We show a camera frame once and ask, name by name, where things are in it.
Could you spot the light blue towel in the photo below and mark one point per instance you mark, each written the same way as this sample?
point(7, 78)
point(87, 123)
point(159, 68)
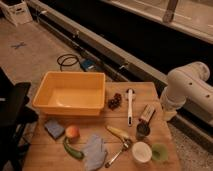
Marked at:
point(95, 153)

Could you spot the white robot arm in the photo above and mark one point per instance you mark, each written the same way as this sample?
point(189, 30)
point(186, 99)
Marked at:
point(187, 82)

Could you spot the dark grape bunch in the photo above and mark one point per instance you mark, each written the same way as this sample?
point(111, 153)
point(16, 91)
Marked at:
point(115, 102)

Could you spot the blue box on floor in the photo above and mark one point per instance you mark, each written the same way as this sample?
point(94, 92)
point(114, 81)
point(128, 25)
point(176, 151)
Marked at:
point(88, 66)

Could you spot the yellow plastic bin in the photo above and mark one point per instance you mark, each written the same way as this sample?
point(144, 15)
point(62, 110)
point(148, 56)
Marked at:
point(71, 93)

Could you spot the brown snack box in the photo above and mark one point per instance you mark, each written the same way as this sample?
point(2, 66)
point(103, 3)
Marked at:
point(147, 114)

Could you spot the yellow banana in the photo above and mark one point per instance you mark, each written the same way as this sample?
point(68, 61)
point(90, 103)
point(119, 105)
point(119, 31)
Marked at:
point(118, 132)

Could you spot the dark metal can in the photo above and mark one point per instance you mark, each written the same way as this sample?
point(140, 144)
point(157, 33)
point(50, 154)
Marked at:
point(142, 131)

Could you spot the red yellow peach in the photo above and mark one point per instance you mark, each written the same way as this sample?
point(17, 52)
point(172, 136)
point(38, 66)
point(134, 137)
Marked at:
point(72, 132)

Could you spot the blue sponge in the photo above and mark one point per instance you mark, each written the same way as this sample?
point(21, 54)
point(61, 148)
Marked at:
point(54, 129)

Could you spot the white round cup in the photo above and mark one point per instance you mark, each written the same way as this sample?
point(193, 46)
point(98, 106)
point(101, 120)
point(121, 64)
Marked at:
point(141, 152)

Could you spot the green cucumber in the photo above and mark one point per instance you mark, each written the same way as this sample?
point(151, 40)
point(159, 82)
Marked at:
point(71, 151)

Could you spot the white storage crate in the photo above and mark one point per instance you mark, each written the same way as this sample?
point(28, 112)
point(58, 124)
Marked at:
point(17, 14)

